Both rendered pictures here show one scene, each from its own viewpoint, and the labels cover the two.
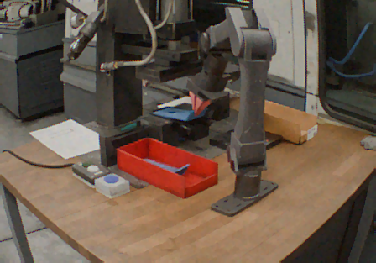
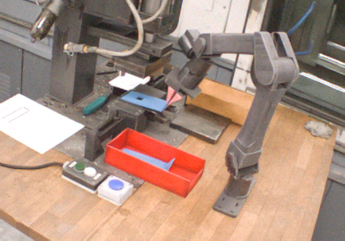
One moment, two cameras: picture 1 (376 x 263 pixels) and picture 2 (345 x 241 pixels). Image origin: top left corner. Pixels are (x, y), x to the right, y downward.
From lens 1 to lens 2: 55 cm
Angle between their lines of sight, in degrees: 24
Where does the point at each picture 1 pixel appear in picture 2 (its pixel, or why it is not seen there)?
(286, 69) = not seen: hidden behind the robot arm
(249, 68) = (271, 95)
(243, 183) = (240, 185)
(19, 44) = not seen: outside the picture
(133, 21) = (111, 7)
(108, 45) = (73, 25)
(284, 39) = (216, 13)
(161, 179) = (160, 178)
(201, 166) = (186, 161)
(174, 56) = (155, 51)
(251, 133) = (254, 145)
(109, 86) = (71, 66)
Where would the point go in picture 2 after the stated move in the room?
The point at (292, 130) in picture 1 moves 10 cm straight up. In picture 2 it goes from (242, 115) to (249, 89)
